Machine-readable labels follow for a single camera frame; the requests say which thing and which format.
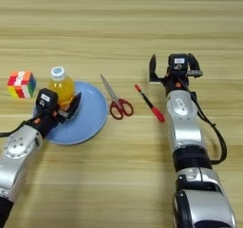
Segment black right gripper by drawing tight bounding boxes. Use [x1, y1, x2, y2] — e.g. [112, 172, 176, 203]
[148, 52, 204, 95]

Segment red handled scissors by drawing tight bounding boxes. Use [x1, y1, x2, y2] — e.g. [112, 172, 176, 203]
[100, 74, 135, 121]

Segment blue round plate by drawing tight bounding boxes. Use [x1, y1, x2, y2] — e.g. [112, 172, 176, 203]
[32, 81, 109, 146]

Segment red screwdriver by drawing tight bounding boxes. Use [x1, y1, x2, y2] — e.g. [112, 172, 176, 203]
[134, 84, 166, 124]

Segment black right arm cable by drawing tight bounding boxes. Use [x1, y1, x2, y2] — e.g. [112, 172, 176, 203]
[189, 91, 229, 166]

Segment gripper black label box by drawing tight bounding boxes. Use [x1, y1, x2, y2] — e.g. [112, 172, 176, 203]
[35, 87, 60, 113]
[167, 53, 189, 73]

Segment multicolour puzzle cube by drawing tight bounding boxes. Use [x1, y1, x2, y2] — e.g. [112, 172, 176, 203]
[6, 70, 37, 100]

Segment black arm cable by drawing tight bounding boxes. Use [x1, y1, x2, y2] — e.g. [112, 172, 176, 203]
[189, 91, 229, 166]
[0, 118, 36, 139]

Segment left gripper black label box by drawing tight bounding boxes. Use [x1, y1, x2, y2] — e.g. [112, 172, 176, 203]
[35, 87, 60, 113]

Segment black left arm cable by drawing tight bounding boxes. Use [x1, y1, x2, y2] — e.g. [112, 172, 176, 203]
[0, 118, 36, 139]

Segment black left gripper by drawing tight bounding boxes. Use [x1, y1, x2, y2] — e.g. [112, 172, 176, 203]
[32, 91, 83, 138]

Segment orange juice bottle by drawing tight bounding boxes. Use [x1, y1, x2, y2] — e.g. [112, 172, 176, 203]
[47, 66, 76, 111]

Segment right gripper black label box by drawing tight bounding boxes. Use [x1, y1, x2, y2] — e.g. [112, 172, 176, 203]
[167, 53, 189, 73]

